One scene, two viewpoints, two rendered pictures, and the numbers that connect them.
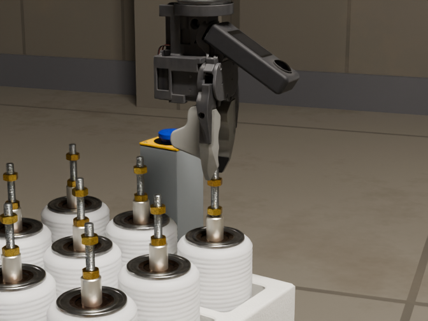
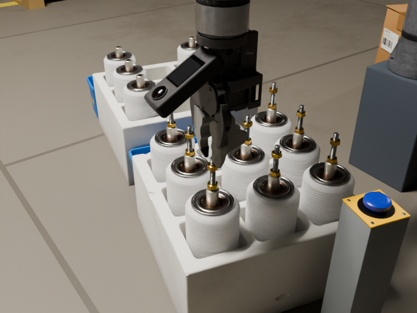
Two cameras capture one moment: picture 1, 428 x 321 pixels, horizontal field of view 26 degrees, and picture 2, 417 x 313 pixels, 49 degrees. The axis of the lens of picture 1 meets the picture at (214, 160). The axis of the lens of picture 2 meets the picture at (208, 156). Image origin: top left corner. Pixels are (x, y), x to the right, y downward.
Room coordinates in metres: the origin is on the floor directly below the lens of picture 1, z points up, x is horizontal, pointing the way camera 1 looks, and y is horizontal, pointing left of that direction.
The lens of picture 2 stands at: (1.47, -0.52, 0.75)
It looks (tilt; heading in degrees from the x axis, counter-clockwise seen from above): 32 degrees down; 125
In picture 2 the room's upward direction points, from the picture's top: straight up
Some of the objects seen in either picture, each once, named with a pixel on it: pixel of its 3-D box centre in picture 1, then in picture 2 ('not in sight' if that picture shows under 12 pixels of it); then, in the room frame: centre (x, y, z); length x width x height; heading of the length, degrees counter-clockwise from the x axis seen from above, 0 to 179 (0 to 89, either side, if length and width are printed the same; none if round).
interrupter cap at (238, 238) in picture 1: (214, 237); (212, 202); (1.11, 0.00, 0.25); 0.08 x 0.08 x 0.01
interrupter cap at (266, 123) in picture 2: not in sight; (271, 119); (1.04, 0.33, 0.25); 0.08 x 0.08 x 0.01
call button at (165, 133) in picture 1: (171, 137); (376, 204); (1.36, 0.06, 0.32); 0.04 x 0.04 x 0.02
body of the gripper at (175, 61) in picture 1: (198, 52); (224, 71); (1.11, 0.02, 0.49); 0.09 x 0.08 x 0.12; 67
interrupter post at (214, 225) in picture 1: (214, 228); (212, 196); (1.11, 0.00, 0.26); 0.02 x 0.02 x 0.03
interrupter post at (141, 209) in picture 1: (141, 211); (273, 181); (1.17, 0.10, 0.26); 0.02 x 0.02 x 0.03
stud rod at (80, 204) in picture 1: (80, 207); (247, 132); (1.07, 0.16, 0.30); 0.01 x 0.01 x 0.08
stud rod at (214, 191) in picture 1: (214, 197); (213, 176); (1.11, 0.00, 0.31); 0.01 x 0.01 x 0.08
